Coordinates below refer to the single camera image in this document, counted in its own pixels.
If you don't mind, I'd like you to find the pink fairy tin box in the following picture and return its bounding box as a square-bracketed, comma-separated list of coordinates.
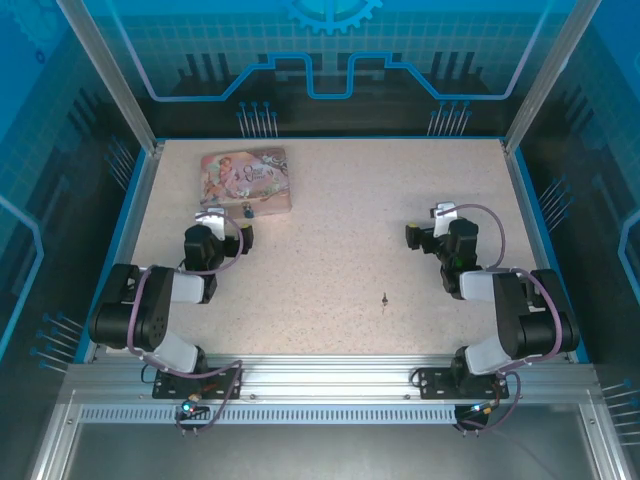
[199, 147, 294, 212]

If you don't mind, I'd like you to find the aluminium frame post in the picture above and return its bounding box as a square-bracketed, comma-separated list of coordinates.
[501, 0, 601, 156]
[55, 0, 167, 155]

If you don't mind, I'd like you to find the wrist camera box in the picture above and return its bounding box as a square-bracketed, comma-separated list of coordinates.
[193, 206, 228, 247]
[428, 201, 457, 239]

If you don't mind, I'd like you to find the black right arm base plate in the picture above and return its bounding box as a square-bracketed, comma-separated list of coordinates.
[414, 367, 511, 400]

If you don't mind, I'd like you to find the grey metal panel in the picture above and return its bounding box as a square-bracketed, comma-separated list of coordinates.
[64, 422, 609, 480]

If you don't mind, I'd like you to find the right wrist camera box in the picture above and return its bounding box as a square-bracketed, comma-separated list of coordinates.
[428, 201, 457, 239]

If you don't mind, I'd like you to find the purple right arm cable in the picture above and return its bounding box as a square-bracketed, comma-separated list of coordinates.
[437, 203, 565, 434]

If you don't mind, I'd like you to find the slotted grey cable duct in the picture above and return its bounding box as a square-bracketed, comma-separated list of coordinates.
[78, 405, 460, 426]

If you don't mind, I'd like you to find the aluminium mounting rail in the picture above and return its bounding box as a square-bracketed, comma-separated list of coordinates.
[59, 353, 601, 405]

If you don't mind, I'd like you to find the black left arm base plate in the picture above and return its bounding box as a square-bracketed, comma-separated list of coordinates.
[152, 367, 245, 401]

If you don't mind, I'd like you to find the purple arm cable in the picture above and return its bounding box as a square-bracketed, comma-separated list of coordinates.
[125, 212, 245, 434]
[437, 203, 565, 434]

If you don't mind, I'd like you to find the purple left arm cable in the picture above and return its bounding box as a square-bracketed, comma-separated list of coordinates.
[125, 212, 245, 434]

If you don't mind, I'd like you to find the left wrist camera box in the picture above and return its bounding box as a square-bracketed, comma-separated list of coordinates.
[193, 206, 228, 247]

